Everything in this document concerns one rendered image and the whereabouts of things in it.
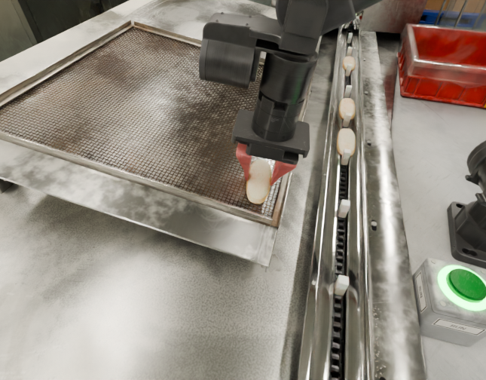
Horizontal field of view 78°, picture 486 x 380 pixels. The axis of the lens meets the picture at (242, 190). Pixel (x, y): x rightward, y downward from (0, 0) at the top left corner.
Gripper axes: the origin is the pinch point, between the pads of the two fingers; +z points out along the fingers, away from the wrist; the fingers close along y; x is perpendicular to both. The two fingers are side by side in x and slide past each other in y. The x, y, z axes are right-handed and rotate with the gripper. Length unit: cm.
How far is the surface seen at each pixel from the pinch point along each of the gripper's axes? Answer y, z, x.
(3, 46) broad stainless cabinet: 157, 59, -128
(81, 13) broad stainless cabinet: 127, 47, -165
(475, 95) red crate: -52, -1, -45
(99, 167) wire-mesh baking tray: 23.1, -0.2, 5.0
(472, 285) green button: -25.4, -3.9, 14.7
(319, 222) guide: -10.4, 3.0, 4.1
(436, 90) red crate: -43, 0, -46
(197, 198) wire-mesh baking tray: 8.4, 0.3, 6.8
